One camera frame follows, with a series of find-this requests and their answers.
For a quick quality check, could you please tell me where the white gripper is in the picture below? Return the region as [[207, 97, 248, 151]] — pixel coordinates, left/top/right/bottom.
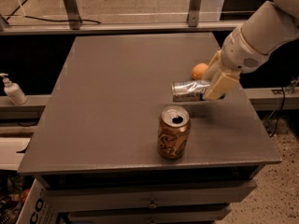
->
[[202, 26, 269, 100]]

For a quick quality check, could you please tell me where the crushed silver redbull can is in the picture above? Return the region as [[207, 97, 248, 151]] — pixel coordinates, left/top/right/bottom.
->
[[171, 80, 210, 102]]

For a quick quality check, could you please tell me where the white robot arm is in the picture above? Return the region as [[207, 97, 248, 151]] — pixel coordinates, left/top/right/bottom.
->
[[202, 0, 299, 100]]

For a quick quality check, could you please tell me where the orange soda can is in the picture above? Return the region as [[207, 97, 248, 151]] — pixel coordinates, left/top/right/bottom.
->
[[157, 105, 191, 160]]

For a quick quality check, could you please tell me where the orange fruit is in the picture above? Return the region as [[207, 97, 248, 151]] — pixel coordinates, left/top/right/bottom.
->
[[192, 63, 208, 80]]

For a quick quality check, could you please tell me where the grey drawer cabinet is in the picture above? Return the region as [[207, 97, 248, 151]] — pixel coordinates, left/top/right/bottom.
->
[[34, 166, 265, 224]]

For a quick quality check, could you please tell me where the white pump bottle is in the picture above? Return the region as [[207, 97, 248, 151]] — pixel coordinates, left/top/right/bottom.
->
[[0, 73, 27, 105]]

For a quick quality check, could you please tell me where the white cardboard box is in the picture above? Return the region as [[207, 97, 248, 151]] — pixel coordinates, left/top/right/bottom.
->
[[16, 180, 58, 224]]

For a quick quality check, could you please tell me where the black cable at right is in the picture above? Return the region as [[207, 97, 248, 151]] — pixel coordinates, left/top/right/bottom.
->
[[267, 86, 287, 138]]

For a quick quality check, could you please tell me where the right metal bracket post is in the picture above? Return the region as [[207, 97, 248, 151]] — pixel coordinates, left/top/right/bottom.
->
[[187, 0, 202, 27]]

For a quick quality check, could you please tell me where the metal bracket post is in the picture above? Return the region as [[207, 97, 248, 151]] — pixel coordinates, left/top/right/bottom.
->
[[63, 0, 82, 30], [187, 0, 202, 27]]

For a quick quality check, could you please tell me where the left metal bracket post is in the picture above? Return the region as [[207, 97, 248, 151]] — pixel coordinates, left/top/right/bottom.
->
[[63, 0, 82, 30]]

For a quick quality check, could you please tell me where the black floor cable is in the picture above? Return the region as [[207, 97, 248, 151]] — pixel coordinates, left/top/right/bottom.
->
[[6, 0, 102, 25]]

